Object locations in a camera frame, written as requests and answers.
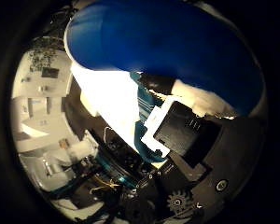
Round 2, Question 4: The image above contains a teal blue striped cloth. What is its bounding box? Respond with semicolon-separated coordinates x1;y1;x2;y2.
130;71;170;164

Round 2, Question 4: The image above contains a yellow cable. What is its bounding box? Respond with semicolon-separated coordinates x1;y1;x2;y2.
89;173;121;193

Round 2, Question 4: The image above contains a dark rectangular wall panel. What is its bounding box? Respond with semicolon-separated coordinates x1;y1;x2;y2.
41;66;61;79

